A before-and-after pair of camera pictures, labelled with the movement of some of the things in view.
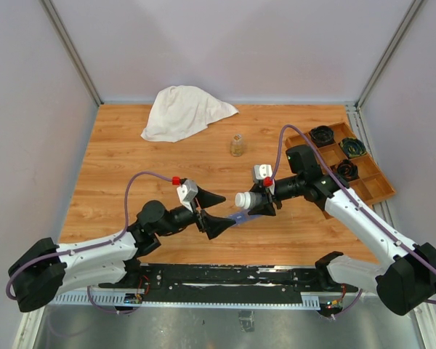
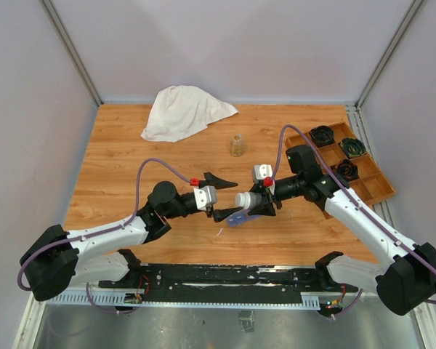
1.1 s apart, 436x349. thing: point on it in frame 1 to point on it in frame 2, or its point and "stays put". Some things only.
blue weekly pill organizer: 242,217 stays put
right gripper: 267,208 stays put
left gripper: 213,225 to 219,183
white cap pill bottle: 249,200 stays put
